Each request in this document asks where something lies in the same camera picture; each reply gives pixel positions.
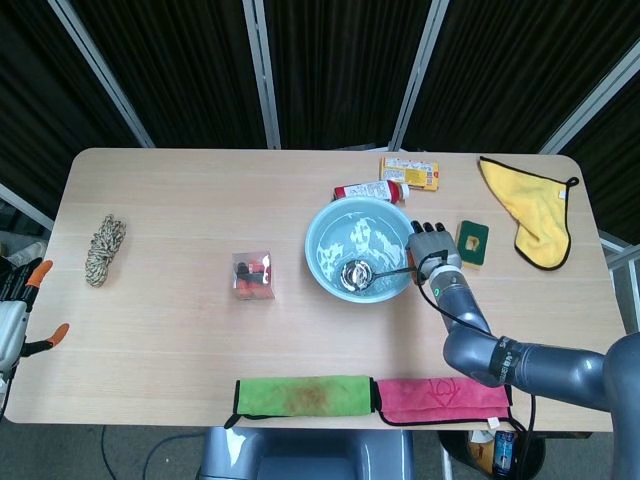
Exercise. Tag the yellow cloth black trim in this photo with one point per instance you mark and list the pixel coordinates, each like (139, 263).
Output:
(530, 200)

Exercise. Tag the grey partition post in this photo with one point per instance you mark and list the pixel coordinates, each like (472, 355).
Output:
(25, 205)
(620, 247)
(417, 75)
(590, 105)
(262, 75)
(100, 75)

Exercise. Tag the yellow packet in bin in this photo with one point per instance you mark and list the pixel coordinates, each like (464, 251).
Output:
(479, 447)

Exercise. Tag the yellow snack packet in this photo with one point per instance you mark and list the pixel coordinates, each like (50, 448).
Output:
(410, 173)

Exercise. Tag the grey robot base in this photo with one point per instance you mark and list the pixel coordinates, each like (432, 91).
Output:
(305, 455)

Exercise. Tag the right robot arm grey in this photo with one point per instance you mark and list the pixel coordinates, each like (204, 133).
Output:
(550, 370)

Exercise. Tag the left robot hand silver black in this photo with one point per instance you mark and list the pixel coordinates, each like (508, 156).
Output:
(12, 320)

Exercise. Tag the pink cloth black trim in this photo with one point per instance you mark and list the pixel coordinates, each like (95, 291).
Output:
(440, 400)

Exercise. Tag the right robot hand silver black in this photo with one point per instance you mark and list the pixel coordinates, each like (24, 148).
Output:
(432, 247)

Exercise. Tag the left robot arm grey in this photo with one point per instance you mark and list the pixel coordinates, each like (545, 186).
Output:
(3, 395)

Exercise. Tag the white shoe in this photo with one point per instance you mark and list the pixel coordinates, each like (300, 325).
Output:
(30, 250)

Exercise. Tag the silver metal ladle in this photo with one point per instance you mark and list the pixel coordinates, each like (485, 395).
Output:
(356, 275)

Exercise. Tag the green and yellow sponge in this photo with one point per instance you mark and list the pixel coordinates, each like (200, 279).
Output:
(475, 257)

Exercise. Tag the clear box with orange items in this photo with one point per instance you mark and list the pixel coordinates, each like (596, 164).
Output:
(254, 277)

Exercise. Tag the red bottle white label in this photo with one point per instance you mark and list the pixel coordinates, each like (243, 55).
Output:
(367, 191)

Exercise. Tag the blue bottle in bin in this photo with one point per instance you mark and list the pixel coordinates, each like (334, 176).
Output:
(504, 450)

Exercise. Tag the green cloth brown stain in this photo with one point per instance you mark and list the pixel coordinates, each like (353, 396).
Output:
(305, 395)

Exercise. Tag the black waste bin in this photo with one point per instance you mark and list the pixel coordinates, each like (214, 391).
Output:
(460, 450)

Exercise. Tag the light blue plastic bowl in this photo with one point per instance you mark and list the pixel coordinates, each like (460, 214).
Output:
(320, 235)

